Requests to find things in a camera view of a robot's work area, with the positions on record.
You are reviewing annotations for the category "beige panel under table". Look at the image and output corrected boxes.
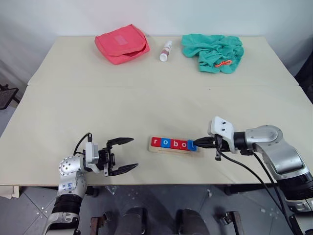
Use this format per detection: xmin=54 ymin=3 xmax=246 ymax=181
xmin=0 ymin=185 xmax=21 ymax=199

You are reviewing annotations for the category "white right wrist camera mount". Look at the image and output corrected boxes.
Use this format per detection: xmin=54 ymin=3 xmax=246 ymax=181
xmin=207 ymin=116 xmax=238 ymax=154

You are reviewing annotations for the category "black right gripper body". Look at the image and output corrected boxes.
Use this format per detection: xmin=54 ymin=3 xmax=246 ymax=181
xmin=212 ymin=136 xmax=231 ymax=161

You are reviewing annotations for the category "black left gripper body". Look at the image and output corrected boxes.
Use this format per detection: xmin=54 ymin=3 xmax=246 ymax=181
xmin=97 ymin=146 xmax=116 ymax=177

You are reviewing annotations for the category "wooden letter tray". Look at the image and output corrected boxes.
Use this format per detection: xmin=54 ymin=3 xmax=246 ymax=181
xmin=147 ymin=137 xmax=204 ymax=155

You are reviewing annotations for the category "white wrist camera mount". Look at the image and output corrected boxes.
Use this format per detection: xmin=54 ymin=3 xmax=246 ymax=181
xmin=207 ymin=116 xmax=238 ymax=154
xmin=84 ymin=142 xmax=100 ymax=174

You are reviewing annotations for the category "small white bottle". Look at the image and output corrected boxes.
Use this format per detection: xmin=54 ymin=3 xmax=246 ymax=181
xmin=159 ymin=41 xmax=173 ymax=62

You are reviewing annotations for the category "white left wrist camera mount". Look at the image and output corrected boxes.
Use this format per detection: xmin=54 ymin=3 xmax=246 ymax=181
xmin=84 ymin=142 xmax=100 ymax=174

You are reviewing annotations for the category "black metal table frame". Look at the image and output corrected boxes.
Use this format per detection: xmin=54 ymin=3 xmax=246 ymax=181
xmin=85 ymin=185 xmax=280 ymax=197

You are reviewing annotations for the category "rusty metal bracket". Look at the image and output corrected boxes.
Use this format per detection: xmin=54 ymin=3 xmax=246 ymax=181
xmin=90 ymin=212 xmax=111 ymax=235
xmin=214 ymin=211 xmax=243 ymax=235

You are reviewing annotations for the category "dark object at room edge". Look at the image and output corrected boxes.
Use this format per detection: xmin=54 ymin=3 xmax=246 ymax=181
xmin=294 ymin=58 xmax=313 ymax=94

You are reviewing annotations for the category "black metal stand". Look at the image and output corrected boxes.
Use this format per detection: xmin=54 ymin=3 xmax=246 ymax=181
xmin=0 ymin=84 xmax=19 ymax=111

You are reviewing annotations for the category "crumpled green cloth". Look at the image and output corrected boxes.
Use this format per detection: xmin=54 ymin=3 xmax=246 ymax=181
xmin=180 ymin=33 xmax=245 ymax=74

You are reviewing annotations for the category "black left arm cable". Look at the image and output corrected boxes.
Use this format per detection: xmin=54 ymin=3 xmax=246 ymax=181
xmin=73 ymin=133 xmax=93 ymax=156

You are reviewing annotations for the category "dark rounded shape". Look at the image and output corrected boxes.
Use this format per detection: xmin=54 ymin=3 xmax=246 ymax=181
xmin=176 ymin=208 xmax=209 ymax=235
xmin=121 ymin=207 xmax=148 ymax=235

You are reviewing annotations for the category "red fabric pouch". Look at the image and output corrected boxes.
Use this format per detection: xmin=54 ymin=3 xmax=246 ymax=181
xmin=94 ymin=23 xmax=151 ymax=65

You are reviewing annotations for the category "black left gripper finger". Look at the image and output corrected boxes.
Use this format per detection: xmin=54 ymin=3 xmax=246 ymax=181
xmin=107 ymin=137 xmax=135 ymax=149
xmin=109 ymin=163 xmax=139 ymax=177

